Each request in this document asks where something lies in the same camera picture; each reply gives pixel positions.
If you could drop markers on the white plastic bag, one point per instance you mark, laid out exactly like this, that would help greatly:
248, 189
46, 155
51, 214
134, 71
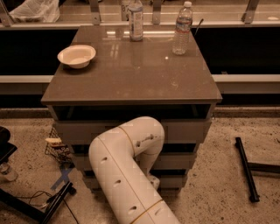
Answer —
43, 11

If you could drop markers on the black chair base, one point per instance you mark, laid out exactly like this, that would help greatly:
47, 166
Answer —
6, 148

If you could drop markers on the grey drawer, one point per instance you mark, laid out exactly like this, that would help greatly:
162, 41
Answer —
165, 161
187, 131
166, 181

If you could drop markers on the white cup behind bottle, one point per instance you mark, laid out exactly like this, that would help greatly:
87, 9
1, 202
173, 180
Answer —
125, 9

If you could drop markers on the black wire basket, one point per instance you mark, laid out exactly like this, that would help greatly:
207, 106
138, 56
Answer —
56, 149

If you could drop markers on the white paper bowl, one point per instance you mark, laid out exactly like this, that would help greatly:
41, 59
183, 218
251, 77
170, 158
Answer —
77, 56

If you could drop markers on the black stand right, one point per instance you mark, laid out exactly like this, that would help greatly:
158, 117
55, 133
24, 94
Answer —
248, 167

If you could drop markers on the labelled drink bottle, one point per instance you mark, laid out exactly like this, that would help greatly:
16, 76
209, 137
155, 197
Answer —
135, 20

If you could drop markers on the snack package in basket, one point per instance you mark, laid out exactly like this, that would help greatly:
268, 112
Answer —
55, 142

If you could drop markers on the metal railing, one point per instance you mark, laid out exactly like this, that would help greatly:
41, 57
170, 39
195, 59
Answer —
208, 13

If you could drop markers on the clear water bottle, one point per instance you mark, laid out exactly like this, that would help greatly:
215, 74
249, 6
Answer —
183, 26

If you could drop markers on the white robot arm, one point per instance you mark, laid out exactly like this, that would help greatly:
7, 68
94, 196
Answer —
121, 159

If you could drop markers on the black stand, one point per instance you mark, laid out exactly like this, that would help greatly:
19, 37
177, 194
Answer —
40, 213
248, 167

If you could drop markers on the blue tape cross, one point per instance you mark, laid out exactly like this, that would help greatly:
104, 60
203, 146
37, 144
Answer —
64, 171

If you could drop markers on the black stand left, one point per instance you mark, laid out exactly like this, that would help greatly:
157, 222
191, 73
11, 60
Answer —
40, 213

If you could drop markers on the plastic bottle on floor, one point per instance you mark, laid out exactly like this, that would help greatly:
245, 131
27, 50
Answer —
8, 172

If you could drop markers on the grey drawer cabinet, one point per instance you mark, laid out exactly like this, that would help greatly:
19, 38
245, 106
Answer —
129, 79

